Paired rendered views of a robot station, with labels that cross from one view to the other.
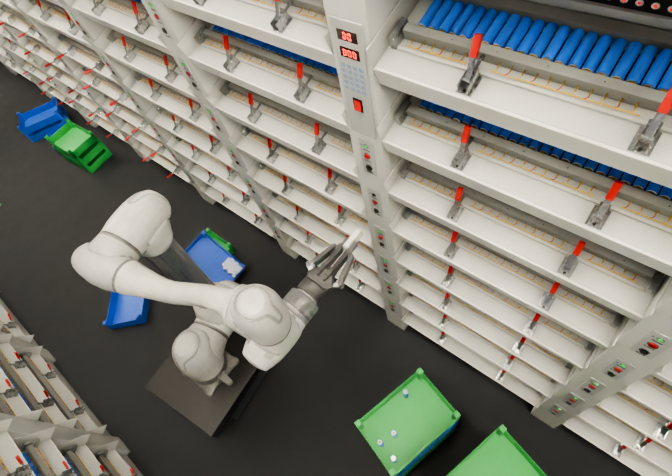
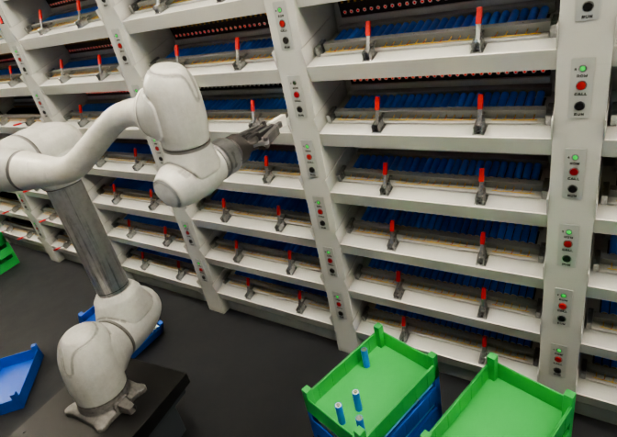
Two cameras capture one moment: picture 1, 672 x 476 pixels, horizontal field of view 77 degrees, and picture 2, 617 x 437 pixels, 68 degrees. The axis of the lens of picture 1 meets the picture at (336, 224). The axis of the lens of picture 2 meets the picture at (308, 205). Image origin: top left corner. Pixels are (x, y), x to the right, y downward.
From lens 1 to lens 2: 90 cm
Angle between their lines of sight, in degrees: 31
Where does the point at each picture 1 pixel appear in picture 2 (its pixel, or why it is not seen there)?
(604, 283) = (514, 45)
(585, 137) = not seen: outside the picture
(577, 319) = (513, 131)
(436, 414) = (409, 376)
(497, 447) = (495, 393)
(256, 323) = (170, 80)
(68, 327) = not seen: outside the picture
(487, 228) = (400, 54)
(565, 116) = not seen: outside the picture
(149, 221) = (61, 136)
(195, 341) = (91, 328)
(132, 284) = (30, 162)
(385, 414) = (342, 389)
